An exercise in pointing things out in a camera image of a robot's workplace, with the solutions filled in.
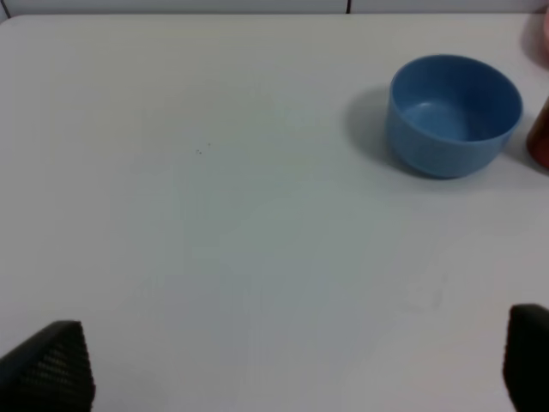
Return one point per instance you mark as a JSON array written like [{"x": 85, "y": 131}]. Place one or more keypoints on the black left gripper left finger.
[{"x": 50, "y": 371}]

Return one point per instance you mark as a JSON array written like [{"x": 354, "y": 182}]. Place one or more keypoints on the blue plastic bowl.
[{"x": 450, "y": 116}]

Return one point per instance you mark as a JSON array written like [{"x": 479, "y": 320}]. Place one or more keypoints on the pink square plate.
[{"x": 533, "y": 39}]

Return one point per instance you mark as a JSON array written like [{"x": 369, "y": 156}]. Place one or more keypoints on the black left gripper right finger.
[{"x": 525, "y": 367}]

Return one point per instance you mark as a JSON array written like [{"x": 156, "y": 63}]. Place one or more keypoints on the red drink can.
[{"x": 538, "y": 137}]

